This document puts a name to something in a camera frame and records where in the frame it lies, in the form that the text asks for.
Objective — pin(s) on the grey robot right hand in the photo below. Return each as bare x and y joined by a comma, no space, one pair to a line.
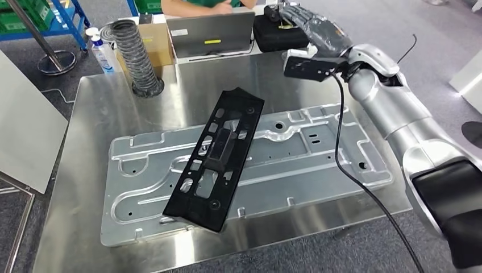
324,34

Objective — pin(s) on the black plastic mounting plate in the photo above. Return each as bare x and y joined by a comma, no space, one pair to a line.
226,113

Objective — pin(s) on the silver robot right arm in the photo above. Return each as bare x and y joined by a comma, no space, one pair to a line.
395,109

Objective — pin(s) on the stainless steel workbench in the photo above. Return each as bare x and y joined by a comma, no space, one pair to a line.
113,105

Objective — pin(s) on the black carrying case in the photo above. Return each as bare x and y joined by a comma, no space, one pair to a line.
275,39

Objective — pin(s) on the person's hand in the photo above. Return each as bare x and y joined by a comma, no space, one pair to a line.
222,7

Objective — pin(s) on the grey laptop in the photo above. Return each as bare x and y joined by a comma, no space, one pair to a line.
211,34

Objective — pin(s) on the stamped grey metal panel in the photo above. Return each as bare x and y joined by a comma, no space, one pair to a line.
301,169

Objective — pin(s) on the person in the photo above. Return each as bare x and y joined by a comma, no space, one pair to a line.
180,6

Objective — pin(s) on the white lit display plinth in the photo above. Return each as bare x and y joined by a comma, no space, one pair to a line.
468,83

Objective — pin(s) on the brown cardboard box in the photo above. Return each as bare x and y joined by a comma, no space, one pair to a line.
160,41

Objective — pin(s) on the steel stanchion with round base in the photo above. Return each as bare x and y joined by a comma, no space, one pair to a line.
56,64

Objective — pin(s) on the white board panel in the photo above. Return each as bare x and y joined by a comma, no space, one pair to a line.
26,124

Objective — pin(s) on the stainless steel table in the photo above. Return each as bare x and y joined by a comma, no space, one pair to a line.
22,211

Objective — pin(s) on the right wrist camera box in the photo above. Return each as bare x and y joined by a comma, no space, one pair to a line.
308,69

